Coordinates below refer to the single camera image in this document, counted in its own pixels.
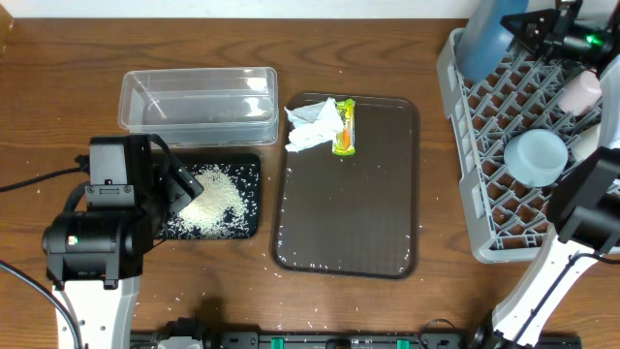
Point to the large dark blue bowl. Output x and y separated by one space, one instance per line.
485 41

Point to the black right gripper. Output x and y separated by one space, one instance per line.
552 31

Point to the green yellow snack wrapper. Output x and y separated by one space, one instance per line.
344 144

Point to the dark brown serving tray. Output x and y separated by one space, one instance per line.
355 215

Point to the light blue small bowl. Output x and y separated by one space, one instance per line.
536 158

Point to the pile of white rice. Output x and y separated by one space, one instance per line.
213 203

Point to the grey dishwasher rack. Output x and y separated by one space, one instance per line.
506 219

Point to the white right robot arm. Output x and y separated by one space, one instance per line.
583 217

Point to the white tissue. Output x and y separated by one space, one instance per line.
313 125

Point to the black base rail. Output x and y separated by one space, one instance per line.
191 333

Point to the black plastic bin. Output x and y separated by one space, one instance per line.
227 194

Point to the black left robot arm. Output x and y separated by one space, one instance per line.
96 245

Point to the pink small cup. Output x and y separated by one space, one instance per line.
580 94

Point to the white paper cup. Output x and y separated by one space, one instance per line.
586 143

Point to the clear plastic bin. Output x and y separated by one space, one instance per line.
202 107

